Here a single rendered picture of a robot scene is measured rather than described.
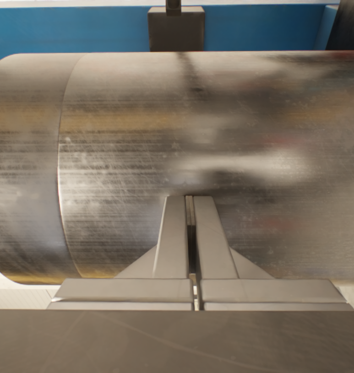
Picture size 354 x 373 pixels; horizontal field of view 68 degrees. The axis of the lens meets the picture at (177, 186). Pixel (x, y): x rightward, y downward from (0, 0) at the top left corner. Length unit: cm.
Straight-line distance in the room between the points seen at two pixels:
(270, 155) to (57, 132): 13
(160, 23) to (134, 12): 10
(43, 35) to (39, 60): 43
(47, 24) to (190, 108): 51
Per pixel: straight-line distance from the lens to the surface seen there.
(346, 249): 21
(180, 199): 15
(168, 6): 48
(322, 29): 64
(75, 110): 18
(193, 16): 51
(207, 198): 15
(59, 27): 65
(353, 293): 65
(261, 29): 62
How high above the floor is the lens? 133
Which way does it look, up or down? 1 degrees up
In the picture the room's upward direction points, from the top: 90 degrees counter-clockwise
